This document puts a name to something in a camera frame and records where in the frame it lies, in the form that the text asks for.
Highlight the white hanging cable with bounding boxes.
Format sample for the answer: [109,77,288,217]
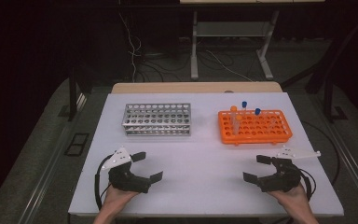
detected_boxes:
[117,10,144,83]

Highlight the orange-capped test tube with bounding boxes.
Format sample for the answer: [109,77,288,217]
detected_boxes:
[229,105,239,135]

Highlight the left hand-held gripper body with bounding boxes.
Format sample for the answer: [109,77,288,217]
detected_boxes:
[101,146,152,194]

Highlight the person's right hand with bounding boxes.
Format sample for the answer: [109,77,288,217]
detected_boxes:
[267,183,310,217]

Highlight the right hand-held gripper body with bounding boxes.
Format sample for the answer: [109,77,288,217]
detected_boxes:
[256,145,322,193]

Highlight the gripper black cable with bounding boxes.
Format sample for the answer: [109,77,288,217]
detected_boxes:
[296,167,317,202]
[93,154,115,211]

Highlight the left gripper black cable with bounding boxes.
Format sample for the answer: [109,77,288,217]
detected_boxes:
[93,154,115,211]

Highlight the grey metal-frame table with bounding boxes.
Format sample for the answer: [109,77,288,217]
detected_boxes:
[180,0,325,81]

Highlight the person's left hand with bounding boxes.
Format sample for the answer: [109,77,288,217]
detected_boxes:
[101,185,140,213]

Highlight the black floor cables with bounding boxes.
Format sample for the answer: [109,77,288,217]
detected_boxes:
[134,50,194,82]

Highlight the aluminium floor rail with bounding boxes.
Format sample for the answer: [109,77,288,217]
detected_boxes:
[17,92,89,224]
[318,116,358,214]

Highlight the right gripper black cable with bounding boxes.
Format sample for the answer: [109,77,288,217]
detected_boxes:
[296,167,317,202]

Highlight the black metal stand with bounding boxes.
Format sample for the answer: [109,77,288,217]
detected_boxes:
[281,12,358,124]
[59,64,92,123]

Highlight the thin black floor cable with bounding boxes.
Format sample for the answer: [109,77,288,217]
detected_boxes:
[301,120,341,188]

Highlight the white floor cable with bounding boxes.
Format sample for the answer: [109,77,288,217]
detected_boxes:
[204,49,255,83]

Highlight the black floor socket frame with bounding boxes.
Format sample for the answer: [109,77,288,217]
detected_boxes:
[63,133,90,157]

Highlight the metal test tube rack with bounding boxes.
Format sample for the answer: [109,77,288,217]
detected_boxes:
[121,103,192,137]

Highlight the orange plastic test tube rack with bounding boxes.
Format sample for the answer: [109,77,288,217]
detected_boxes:
[217,108,294,147]

